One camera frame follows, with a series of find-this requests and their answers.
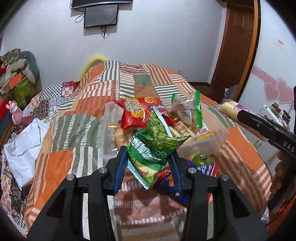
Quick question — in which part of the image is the purple egg roll pack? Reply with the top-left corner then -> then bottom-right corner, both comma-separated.
218,99 -> 268,142

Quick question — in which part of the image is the blue white snack bag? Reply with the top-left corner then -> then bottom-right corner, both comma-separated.
153,159 -> 219,207

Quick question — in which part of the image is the green edged clear chips bag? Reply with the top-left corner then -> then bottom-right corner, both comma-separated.
170,91 -> 203,128

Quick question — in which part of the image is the beige cracker block pack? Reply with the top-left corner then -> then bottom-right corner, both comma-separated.
169,121 -> 197,142

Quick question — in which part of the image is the round cookies clear bag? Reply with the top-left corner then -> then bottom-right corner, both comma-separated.
114,127 -> 130,149

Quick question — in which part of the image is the green pea snack bag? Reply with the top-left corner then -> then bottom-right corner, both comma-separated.
127,107 -> 190,190

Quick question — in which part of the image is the red instant noodle snack bag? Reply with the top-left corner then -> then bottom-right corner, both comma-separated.
115,96 -> 177,130

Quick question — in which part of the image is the person's right hand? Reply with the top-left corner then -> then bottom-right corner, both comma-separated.
270,151 -> 285,194

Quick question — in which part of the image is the white wardrobe with stickers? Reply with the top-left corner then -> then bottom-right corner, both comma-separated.
238,0 -> 296,160

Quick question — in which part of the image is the clear plastic storage bin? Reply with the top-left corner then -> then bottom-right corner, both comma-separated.
99,97 -> 231,160

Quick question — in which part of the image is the white shirt on bed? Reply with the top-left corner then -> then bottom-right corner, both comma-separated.
4,118 -> 50,189

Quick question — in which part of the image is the brown wooden door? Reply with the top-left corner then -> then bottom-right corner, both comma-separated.
210,1 -> 260,102

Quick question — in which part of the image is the pink plush toy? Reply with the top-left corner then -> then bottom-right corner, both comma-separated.
6,101 -> 22,126

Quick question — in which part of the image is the checkered patchwork quilt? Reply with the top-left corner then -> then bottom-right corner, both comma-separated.
8,81 -> 79,143

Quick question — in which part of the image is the red flat box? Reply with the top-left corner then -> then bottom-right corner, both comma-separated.
0,99 -> 9,121

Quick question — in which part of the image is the green fabric box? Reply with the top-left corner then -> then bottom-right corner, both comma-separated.
12,77 -> 37,109

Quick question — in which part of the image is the orange cardboard box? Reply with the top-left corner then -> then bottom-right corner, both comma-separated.
1,72 -> 23,95

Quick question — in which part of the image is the grey green stuffed cushion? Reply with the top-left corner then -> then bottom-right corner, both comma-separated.
7,51 -> 40,84

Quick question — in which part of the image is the yellow hoop behind bed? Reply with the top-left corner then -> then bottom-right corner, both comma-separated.
78,55 -> 107,81

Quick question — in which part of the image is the small black wall monitor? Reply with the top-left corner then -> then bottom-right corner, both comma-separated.
84,4 -> 119,28

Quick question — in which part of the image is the large black wall television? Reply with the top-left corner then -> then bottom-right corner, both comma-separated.
70,0 -> 133,9

